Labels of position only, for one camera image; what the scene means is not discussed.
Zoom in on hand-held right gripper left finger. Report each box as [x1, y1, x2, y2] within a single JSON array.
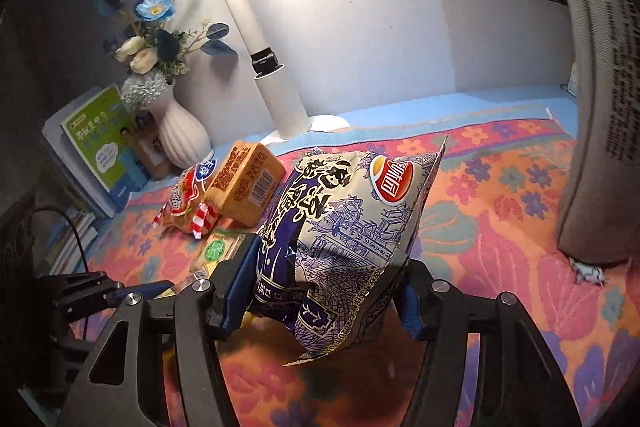
[[57, 234, 261, 427]]

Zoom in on small blue white wrapper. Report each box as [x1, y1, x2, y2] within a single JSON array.
[[570, 257, 608, 285]]

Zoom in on red striped snack packet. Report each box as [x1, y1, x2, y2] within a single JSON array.
[[152, 159, 221, 240]]

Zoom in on blue and white artificial flowers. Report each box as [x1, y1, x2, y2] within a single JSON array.
[[85, 0, 238, 108]]

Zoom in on large grey printed bag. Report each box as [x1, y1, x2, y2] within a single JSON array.
[[552, 0, 640, 267]]

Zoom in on white ribbed vase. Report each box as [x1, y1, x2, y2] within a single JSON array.
[[150, 79, 213, 168]]

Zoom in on stack of notebooks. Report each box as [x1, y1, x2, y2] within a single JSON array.
[[40, 87, 131, 278]]

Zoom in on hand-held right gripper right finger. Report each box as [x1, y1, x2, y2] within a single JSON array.
[[392, 257, 583, 427]]

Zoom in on green label snack packet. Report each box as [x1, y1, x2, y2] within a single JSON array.
[[160, 229, 253, 303]]

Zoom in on purple white chip bag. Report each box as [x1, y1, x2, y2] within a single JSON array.
[[247, 136, 447, 367]]

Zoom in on floral patterned cloth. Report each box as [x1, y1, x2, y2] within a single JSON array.
[[65, 117, 640, 427]]

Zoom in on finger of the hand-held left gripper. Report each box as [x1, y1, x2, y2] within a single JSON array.
[[37, 271, 176, 314], [47, 327, 103, 385]]

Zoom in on green cover book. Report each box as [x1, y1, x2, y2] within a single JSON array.
[[60, 84, 151, 192]]

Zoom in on black cable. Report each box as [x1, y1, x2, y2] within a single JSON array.
[[30, 205, 93, 278]]

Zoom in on light blue cloth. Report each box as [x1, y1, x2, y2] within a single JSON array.
[[260, 89, 578, 152]]

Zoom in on orange cracker pack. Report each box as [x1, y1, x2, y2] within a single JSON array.
[[202, 141, 286, 228]]

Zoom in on brown cardboard box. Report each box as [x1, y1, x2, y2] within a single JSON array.
[[127, 127, 173, 182]]

